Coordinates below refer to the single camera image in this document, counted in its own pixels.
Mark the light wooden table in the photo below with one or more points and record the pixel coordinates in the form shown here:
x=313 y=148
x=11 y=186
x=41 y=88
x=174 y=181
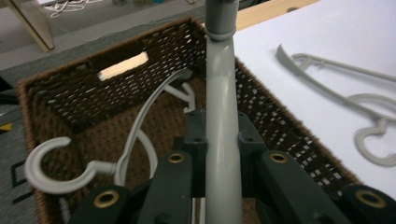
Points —
x=264 y=12

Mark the brown wicker basket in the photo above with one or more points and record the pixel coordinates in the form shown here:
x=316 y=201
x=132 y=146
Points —
x=62 y=102

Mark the light wooden shelf unit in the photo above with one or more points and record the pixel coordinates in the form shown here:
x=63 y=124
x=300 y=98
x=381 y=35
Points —
x=34 y=25

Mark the grey plastic clothes hanger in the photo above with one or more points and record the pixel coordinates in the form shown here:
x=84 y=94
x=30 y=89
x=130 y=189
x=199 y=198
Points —
x=222 y=124
x=372 y=97
x=40 y=182
x=299 y=72

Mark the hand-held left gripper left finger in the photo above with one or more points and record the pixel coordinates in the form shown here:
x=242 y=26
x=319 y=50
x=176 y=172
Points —
x=174 y=186

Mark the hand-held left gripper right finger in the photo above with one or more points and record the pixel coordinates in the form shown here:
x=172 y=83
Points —
x=280 y=186

